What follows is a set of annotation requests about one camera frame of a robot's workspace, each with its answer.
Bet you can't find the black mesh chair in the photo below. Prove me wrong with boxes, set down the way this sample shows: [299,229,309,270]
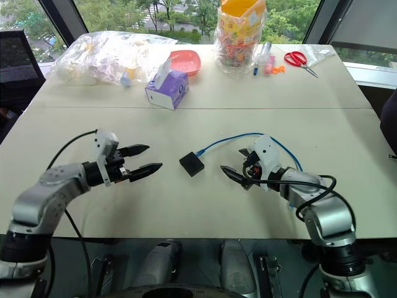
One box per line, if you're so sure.
[0,29,47,110]

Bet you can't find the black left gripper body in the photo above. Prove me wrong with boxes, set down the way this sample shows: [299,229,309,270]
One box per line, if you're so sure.
[105,148,132,184]

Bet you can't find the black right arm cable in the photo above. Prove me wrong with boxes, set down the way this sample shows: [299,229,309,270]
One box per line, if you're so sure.
[243,174,338,222]

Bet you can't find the small black box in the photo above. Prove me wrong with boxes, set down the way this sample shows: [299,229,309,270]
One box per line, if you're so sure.
[179,150,205,178]

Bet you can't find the dark window frame post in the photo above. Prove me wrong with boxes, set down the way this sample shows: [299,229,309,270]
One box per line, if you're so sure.
[301,0,334,45]
[37,0,91,48]

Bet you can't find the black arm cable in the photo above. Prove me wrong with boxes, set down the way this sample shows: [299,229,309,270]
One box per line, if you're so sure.
[45,129,99,298]
[243,174,338,222]

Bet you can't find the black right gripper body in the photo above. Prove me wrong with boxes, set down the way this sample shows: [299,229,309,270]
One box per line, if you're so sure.
[241,150,265,191]

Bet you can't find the flat clear plastic bag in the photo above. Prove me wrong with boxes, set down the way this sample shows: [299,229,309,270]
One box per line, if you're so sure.
[305,44,337,68]

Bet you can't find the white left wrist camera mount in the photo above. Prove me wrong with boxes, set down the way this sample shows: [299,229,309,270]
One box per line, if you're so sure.
[94,129,120,187]

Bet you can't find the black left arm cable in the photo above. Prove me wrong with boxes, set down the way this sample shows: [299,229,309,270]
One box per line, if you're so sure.
[45,129,99,298]

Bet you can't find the clear bag of white items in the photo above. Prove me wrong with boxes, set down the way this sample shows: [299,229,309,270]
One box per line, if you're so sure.
[53,30,179,87]

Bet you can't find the pink plastic bowl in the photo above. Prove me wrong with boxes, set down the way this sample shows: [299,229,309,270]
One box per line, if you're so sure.
[169,49,202,77]

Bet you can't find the purple tissue box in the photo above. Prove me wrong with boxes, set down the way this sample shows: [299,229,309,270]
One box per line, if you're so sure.
[144,56,190,111]

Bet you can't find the tall bag of colourful items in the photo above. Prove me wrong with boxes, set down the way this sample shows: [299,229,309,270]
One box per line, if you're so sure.
[213,0,268,76]

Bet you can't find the grey rounded shape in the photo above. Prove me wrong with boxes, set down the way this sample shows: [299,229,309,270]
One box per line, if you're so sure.
[132,238,184,290]
[219,238,259,293]

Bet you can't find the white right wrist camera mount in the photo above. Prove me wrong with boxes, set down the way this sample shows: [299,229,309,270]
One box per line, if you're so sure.
[249,134,282,192]

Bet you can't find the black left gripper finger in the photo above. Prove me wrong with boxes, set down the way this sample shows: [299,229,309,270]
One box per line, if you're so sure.
[119,143,151,158]
[128,162,164,183]

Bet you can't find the red handled scissors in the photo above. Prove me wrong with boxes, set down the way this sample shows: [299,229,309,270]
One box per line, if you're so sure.
[283,50,319,79]

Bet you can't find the blue cable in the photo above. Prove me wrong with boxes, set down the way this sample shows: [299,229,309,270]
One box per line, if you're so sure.
[195,132,305,212]

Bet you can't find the pink tube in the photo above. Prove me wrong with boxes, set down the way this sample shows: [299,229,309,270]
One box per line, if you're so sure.
[264,55,277,76]

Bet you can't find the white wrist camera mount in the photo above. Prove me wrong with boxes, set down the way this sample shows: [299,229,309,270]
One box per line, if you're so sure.
[94,129,120,187]
[249,134,282,192]

